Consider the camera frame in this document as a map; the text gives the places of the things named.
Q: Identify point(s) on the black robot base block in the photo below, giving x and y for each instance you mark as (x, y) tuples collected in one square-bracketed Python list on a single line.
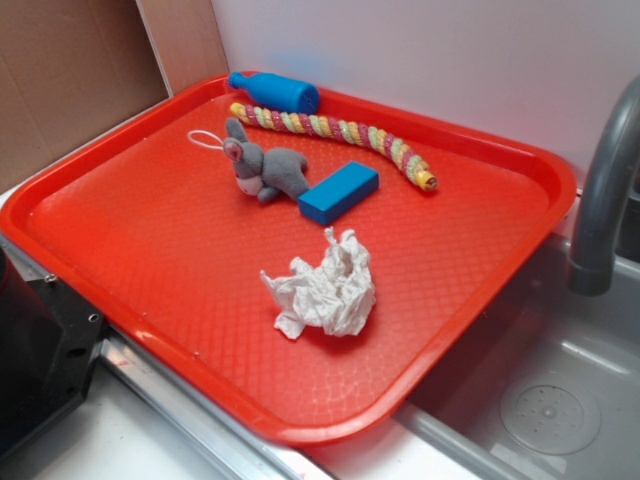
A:
[(50, 339)]

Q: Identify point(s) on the crumpled white paper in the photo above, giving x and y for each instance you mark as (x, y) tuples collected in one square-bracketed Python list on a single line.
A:
[(337, 296)]

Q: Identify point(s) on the blue rectangular block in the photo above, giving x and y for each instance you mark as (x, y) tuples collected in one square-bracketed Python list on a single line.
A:
[(338, 193)]

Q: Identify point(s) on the grey plush bunny toy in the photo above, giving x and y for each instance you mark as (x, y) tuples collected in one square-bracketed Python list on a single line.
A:
[(259, 173)]

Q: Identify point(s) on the blue toy bottle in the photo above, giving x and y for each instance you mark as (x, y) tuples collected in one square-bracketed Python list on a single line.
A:
[(277, 92)]

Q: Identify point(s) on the red plastic tray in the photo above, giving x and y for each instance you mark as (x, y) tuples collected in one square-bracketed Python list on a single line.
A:
[(154, 231)]

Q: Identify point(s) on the grey plastic sink basin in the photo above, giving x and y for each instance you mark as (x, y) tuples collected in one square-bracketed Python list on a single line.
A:
[(544, 384)]

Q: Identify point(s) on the grey toy faucet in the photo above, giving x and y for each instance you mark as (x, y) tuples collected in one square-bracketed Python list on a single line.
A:
[(607, 222)]

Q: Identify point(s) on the brown cardboard panel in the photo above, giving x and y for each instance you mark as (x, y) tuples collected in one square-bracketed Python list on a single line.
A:
[(73, 70)]

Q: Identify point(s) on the multicolour twisted rope toy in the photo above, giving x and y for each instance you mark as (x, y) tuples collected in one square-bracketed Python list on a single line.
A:
[(412, 166)]

